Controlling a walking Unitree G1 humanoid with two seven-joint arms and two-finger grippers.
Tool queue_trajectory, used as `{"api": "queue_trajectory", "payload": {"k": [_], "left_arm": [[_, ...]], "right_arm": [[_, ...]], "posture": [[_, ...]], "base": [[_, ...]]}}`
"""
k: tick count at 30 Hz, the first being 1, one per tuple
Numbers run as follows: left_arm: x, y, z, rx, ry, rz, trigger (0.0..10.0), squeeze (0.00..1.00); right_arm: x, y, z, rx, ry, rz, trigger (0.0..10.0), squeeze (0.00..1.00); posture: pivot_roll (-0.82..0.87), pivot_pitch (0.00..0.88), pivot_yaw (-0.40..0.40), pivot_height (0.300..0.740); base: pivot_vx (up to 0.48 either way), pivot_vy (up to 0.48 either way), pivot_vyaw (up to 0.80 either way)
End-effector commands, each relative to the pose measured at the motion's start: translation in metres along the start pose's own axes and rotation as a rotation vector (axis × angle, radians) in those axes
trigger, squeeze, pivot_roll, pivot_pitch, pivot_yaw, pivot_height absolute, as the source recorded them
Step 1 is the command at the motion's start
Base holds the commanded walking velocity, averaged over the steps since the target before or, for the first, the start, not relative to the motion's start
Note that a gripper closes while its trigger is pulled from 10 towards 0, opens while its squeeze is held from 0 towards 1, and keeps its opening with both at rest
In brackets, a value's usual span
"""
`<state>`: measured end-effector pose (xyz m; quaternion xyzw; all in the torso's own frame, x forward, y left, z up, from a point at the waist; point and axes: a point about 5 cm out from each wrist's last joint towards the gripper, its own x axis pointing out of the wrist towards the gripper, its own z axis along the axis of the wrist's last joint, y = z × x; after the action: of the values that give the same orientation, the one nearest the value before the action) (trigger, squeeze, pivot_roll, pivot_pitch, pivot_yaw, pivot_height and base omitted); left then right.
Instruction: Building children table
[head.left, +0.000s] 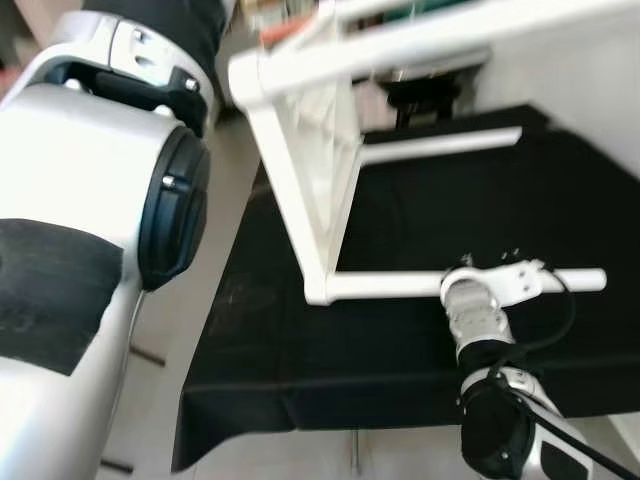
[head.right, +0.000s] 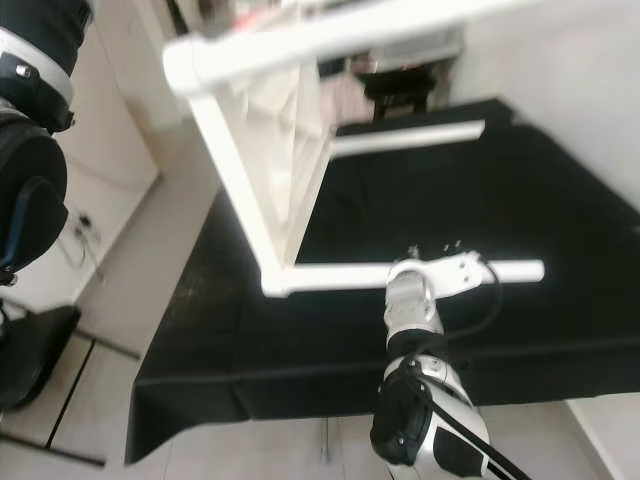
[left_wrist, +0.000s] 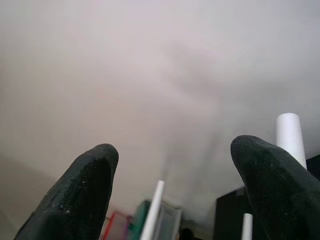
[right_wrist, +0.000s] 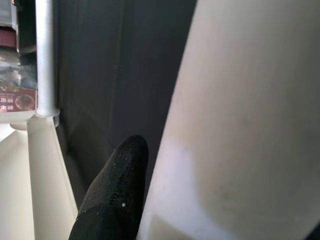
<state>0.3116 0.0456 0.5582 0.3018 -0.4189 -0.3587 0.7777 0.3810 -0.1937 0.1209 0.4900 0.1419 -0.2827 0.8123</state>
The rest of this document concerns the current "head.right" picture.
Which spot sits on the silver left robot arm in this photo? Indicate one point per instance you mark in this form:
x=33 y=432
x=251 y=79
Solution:
x=35 y=180

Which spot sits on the black round stool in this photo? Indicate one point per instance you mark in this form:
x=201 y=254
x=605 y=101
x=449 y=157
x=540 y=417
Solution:
x=405 y=95

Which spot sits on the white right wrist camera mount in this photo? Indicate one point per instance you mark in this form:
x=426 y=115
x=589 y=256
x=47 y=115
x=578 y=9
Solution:
x=455 y=272

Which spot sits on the black chair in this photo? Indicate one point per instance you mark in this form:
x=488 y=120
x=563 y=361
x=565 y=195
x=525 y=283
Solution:
x=40 y=350

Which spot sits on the grey metal table frame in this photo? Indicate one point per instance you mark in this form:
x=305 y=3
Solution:
x=324 y=440

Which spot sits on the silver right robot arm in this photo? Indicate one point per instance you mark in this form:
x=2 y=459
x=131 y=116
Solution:
x=410 y=300

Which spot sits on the black tablecloth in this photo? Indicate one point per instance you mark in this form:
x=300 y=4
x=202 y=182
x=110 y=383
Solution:
x=310 y=350

